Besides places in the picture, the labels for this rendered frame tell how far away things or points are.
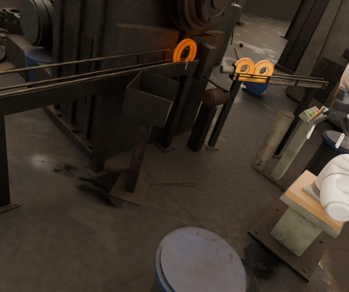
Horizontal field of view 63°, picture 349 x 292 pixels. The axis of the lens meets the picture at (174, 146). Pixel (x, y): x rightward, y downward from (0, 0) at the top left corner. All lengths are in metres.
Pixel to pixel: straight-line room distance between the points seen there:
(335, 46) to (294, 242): 2.93
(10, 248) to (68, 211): 0.31
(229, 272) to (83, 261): 0.70
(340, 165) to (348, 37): 2.78
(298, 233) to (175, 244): 0.95
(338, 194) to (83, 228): 1.21
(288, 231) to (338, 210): 0.48
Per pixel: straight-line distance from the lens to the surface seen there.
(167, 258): 1.00
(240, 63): 2.14
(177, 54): 1.80
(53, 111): 2.28
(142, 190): 1.79
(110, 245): 1.51
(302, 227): 1.79
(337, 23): 4.30
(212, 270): 1.03
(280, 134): 2.26
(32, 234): 1.55
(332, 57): 4.25
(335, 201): 1.42
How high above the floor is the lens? 1.23
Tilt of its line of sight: 33 degrees down
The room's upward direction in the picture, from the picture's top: 18 degrees clockwise
